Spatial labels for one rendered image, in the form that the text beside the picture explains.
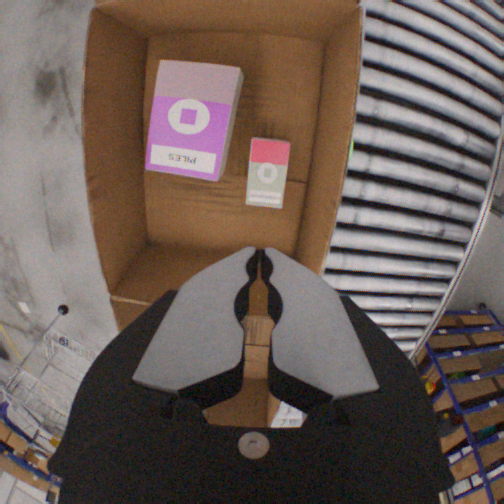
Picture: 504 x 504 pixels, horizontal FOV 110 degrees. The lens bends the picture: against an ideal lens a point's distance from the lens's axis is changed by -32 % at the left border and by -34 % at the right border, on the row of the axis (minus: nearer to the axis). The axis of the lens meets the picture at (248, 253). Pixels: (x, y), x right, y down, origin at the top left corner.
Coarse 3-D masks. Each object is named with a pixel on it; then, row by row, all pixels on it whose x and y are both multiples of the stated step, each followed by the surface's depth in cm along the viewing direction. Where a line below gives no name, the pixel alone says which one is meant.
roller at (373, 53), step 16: (368, 48) 39; (384, 48) 39; (384, 64) 41; (400, 64) 40; (416, 64) 39; (432, 80) 41; (448, 80) 39; (464, 96) 41; (480, 96) 39; (496, 112) 40
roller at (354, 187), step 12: (348, 180) 55; (360, 180) 55; (372, 180) 56; (348, 192) 55; (360, 192) 55; (372, 192) 55; (384, 192) 54; (396, 192) 54; (408, 192) 54; (420, 192) 55; (396, 204) 56; (408, 204) 55; (420, 204) 55; (432, 204) 55; (444, 204) 54; (456, 204) 54; (468, 204) 56; (456, 216) 56; (468, 216) 55
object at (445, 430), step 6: (438, 414) 62; (444, 414) 60; (456, 414) 55; (462, 414) 54; (438, 420) 60; (444, 420) 57; (450, 420) 54; (456, 420) 53; (462, 420) 52; (438, 426) 58; (444, 426) 55; (450, 426) 53; (456, 426) 51; (444, 432) 54; (450, 432) 53
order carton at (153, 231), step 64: (128, 0) 17; (192, 0) 19; (256, 0) 19; (320, 0) 17; (128, 64) 28; (256, 64) 33; (320, 64) 32; (128, 128) 34; (256, 128) 38; (320, 128) 34; (128, 192) 38; (192, 192) 43; (320, 192) 33; (128, 256) 40; (192, 256) 46; (320, 256) 31
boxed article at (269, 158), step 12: (252, 144) 35; (264, 144) 35; (276, 144) 35; (288, 144) 35; (252, 156) 36; (264, 156) 36; (276, 156) 36; (288, 156) 36; (252, 168) 37; (264, 168) 37; (276, 168) 36; (252, 180) 38; (264, 180) 37; (276, 180) 37; (252, 192) 38; (264, 192) 38; (276, 192) 38; (252, 204) 39; (264, 204) 39; (276, 204) 39
